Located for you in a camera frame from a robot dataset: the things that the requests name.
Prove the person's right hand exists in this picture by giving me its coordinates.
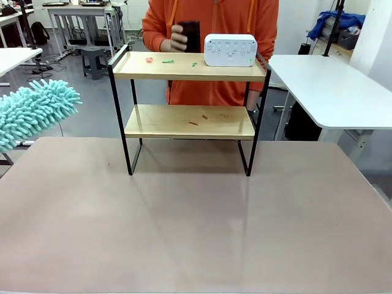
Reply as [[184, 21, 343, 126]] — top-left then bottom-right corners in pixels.
[[161, 23, 189, 52]]

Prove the black rectangular block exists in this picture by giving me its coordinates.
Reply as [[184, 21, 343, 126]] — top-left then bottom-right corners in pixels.
[[176, 20, 202, 53]]

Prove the white digital clock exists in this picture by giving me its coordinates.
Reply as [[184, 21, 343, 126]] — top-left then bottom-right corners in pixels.
[[203, 33, 257, 67]]

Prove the teal chenille duster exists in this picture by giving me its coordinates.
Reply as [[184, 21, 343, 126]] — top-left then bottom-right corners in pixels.
[[0, 78, 83, 154]]

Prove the person's right forearm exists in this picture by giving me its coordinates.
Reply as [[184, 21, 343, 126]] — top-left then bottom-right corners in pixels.
[[141, 18, 172, 53]]

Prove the person's left forearm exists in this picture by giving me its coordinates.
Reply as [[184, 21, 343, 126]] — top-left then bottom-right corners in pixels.
[[247, 45, 280, 111]]

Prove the orange hoodie torso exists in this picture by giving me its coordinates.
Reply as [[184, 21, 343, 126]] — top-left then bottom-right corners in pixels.
[[141, 0, 280, 107]]

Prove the grey plastic stool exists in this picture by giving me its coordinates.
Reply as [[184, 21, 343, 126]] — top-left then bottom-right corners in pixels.
[[80, 46, 110, 81]]

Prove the black backpack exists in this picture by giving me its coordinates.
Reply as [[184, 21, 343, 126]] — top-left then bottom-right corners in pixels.
[[29, 21, 51, 47]]

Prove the black stand pole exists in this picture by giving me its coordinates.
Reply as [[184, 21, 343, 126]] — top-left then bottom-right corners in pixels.
[[18, 0, 43, 52], [323, 0, 349, 58]]

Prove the black box under table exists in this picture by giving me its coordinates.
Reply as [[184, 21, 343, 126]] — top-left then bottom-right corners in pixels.
[[284, 100, 322, 141]]

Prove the large white rounded table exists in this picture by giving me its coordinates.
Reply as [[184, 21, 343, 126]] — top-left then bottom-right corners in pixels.
[[268, 54, 392, 151]]

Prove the small white table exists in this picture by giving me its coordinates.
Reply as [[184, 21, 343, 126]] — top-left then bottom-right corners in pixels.
[[0, 47, 43, 78]]

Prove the blue cloth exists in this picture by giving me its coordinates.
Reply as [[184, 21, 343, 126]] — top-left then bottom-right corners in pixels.
[[307, 10, 367, 42]]

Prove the white desk with clutter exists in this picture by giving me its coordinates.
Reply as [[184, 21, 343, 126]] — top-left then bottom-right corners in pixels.
[[0, 8, 35, 48]]

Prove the grey storage basket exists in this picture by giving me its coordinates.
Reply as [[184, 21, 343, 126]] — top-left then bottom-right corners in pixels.
[[337, 28, 360, 50]]

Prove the black frame wooden two-tier shelf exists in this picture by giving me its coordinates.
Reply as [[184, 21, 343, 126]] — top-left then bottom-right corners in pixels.
[[107, 44, 273, 177]]

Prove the white frame workbench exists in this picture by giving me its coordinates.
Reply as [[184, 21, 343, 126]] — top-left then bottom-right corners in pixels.
[[42, 2, 125, 59]]

